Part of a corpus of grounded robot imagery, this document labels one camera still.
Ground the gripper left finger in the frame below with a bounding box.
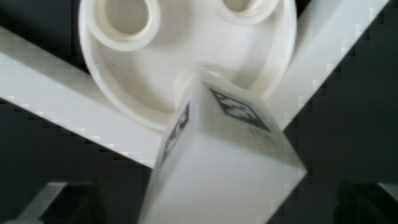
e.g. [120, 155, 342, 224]
[6, 182, 97, 224]

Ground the white stool leg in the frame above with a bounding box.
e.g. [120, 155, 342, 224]
[139, 66, 308, 224]

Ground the white L-shaped obstacle fence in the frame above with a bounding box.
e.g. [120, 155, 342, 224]
[0, 0, 392, 165]

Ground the white round stool seat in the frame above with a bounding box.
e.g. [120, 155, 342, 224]
[79, 0, 298, 131]

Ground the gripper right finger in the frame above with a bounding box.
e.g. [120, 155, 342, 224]
[335, 181, 398, 224]

